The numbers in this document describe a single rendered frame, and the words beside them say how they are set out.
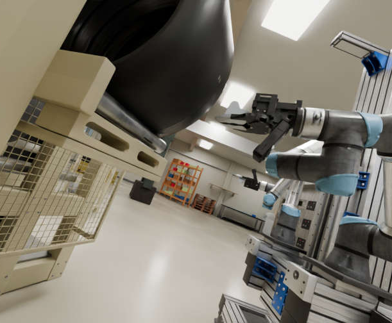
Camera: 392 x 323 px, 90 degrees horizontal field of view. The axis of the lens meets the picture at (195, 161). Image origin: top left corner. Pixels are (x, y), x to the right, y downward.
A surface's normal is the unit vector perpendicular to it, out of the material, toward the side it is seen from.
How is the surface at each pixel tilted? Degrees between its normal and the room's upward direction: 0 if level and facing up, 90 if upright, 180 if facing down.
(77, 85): 90
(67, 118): 90
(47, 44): 90
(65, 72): 90
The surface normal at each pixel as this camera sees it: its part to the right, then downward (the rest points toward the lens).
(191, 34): 0.40, 0.21
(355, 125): -0.29, -0.11
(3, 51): 0.90, 0.29
